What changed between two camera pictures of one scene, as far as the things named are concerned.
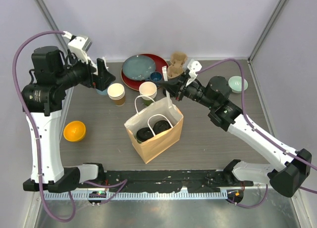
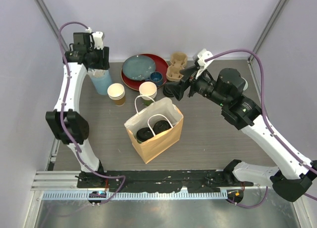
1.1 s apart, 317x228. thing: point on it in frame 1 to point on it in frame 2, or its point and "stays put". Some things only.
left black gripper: x=104 y=78 to x=104 y=63
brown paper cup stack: x=116 y=92 stays put
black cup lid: x=144 y=133 stays put
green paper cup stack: x=148 y=88 stays put
